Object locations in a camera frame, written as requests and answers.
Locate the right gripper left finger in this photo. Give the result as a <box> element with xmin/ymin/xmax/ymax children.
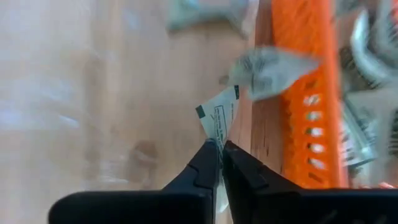
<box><xmin>48</xmin><ymin>139</ymin><xmax>221</xmax><ymax>224</ymax></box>

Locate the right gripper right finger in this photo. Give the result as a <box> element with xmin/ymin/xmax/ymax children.
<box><xmin>223</xmin><ymin>140</ymin><xmax>398</xmax><ymax>224</ymax></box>

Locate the orange plastic mesh basket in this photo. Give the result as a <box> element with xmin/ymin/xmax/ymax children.
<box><xmin>269</xmin><ymin>0</ymin><xmax>398</xmax><ymax>190</ymax></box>

